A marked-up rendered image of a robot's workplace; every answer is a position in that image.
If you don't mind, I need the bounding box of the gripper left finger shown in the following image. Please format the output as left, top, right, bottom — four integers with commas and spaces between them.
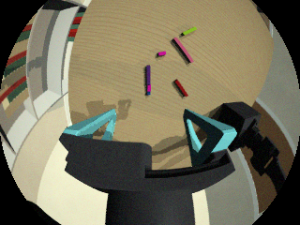
63, 109, 116, 141

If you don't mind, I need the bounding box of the pink rod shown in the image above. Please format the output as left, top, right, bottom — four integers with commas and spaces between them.
173, 37, 194, 63

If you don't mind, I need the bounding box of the red rod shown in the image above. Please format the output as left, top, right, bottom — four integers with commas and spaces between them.
175, 79, 188, 97

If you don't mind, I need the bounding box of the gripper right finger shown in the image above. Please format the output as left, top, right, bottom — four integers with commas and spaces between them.
183, 109, 237, 166

